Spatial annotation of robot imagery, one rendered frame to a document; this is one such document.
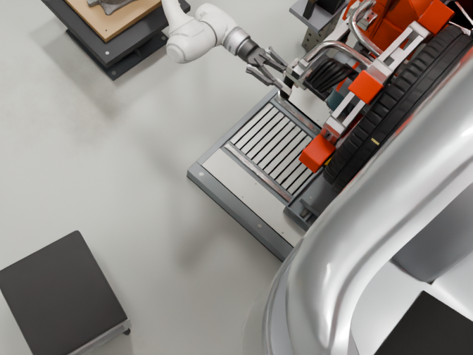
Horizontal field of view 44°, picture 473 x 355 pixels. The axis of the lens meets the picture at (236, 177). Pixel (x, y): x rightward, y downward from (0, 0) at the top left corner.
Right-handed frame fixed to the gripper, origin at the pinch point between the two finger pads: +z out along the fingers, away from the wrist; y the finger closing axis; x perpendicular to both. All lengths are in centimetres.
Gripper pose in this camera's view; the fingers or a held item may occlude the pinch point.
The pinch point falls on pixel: (287, 83)
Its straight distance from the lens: 207.0
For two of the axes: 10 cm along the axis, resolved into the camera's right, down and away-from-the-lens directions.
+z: 7.4, 6.5, -1.7
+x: 1.2, -3.7, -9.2
